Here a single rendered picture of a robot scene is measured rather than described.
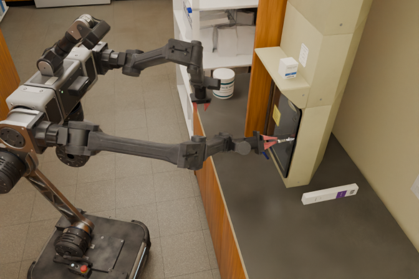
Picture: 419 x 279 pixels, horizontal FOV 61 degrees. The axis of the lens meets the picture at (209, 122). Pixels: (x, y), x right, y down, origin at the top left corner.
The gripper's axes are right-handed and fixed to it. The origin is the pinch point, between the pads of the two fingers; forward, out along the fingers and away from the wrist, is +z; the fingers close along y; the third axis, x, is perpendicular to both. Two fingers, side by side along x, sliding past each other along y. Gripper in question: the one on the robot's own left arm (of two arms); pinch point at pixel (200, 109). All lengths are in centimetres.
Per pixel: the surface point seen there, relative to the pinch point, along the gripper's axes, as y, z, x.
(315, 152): 42, -5, -46
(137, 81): -35, 109, 206
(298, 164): 35, 1, -46
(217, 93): 16.4, 12.0, 30.1
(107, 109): -68, 109, 157
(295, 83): 28, -41, -43
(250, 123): 24.9, 5.9, -8.7
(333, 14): 35, -68, -46
